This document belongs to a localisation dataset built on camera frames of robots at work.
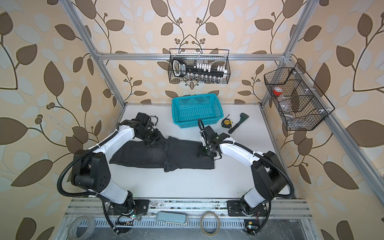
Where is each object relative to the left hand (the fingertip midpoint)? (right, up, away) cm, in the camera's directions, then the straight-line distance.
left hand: (165, 140), depth 85 cm
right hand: (+19, -9, 0) cm, 21 cm away
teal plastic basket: (+10, +19, +33) cm, 40 cm away
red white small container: (+62, +28, -4) cm, 68 cm away
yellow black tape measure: (+39, +10, +20) cm, 45 cm away
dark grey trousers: (+3, -8, +4) cm, 9 cm away
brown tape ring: (+28, -34, -17) cm, 48 cm away
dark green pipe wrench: (+53, +14, +26) cm, 61 cm away
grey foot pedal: (+7, -32, -18) cm, 37 cm away
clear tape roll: (-39, -37, -18) cm, 56 cm away
